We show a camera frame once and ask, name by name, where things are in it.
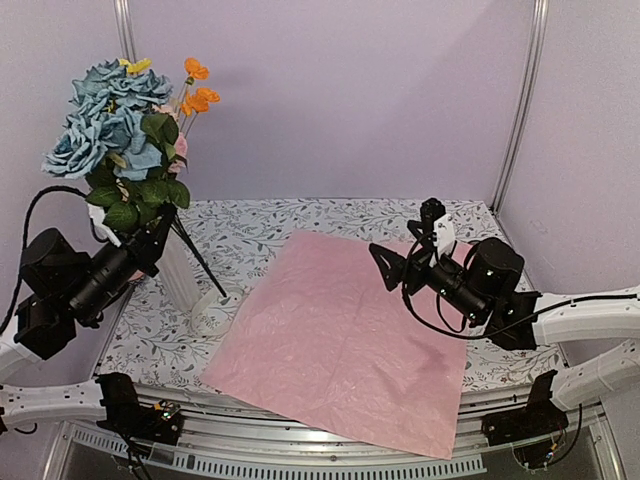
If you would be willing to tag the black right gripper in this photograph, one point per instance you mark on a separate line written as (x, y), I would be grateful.
(398, 263)

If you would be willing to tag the pink wrapping paper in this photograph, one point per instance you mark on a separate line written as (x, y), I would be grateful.
(321, 341)

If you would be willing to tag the white ribbed ceramic vase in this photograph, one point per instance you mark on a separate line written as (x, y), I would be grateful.
(177, 276)

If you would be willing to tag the aluminium frame post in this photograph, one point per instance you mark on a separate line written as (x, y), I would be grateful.
(142, 162)
(532, 63)

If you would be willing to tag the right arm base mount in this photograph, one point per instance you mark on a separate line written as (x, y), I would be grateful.
(539, 416)

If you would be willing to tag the bright yellow poppy stem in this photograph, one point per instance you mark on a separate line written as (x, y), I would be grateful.
(135, 68)

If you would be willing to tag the aluminium front rail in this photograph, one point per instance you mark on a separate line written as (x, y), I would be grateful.
(226, 439)

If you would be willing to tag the left aluminium frame post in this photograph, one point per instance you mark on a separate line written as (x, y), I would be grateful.
(142, 162)

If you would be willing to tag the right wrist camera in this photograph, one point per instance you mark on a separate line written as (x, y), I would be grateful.
(434, 230)

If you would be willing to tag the blue hydrangea flower stem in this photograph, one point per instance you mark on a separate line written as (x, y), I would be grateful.
(85, 150)

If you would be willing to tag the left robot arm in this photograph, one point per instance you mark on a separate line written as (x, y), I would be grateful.
(71, 289)

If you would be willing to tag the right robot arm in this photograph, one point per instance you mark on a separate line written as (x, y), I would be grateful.
(482, 288)

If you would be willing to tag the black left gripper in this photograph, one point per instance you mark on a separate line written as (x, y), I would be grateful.
(148, 247)

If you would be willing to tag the pink peony flower stem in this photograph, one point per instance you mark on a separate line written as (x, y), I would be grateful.
(179, 162)

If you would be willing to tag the pink patterned small object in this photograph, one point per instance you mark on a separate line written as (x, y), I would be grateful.
(136, 277)

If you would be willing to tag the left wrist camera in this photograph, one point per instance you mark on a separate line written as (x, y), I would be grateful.
(97, 216)

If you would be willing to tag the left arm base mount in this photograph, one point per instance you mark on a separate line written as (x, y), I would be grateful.
(161, 423)

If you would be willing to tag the orange poppy flower stem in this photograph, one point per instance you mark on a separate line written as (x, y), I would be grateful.
(195, 98)

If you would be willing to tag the right aluminium frame post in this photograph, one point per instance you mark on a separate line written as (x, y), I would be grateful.
(532, 63)

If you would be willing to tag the floral patterned tablecloth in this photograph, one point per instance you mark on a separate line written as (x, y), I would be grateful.
(152, 341)

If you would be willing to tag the cream printed ribbon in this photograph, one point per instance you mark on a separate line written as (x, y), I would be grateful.
(214, 313)

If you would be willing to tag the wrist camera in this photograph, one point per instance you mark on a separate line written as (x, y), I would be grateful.
(97, 216)
(434, 230)

